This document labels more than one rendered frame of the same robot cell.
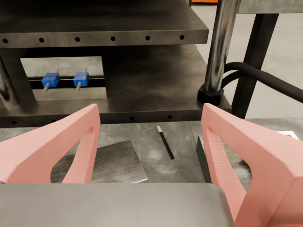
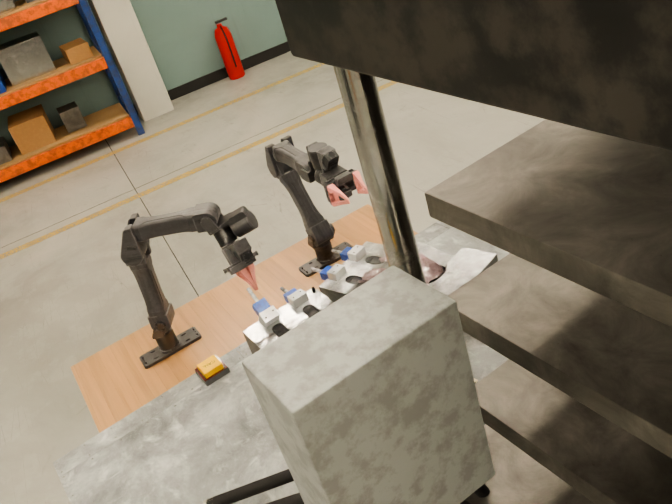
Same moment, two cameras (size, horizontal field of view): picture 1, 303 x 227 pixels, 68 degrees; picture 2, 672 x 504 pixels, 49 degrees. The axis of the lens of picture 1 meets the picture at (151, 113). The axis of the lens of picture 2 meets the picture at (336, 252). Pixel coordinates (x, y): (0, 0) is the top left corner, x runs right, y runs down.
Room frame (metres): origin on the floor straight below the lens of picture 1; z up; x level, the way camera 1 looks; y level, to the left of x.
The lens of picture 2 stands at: (1.74, -0.74, 2.15)
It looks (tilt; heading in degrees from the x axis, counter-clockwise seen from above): 32 degrees down; 159
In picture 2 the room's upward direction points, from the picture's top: 18 degrees counter-clockwise
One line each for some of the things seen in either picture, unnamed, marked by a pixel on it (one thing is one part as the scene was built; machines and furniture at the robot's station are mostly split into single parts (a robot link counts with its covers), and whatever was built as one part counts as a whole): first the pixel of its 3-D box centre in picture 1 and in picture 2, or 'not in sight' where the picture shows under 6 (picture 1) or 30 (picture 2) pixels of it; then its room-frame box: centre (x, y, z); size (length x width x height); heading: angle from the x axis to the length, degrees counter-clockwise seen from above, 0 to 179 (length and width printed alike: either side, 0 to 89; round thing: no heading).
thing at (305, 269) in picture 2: not in sight; (324, 250); (-0.29, 0.00, 0.84); 0.20 x 0.07 x 0.08; 90
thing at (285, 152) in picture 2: not in sight; (297, 166); (-0.28, 0.00, 1.17); 0.30 x 0.09 x 0.12; 0
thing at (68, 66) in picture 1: (80, 52); not in sight; (0.96, 0.32, 0.87); 0.50 x 0.27 x 0.17; 4
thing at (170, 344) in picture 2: not in sight; (166, 339); (-0.28, -0.60, 0.84); 0.20 x 0.07 x 0.08; 90
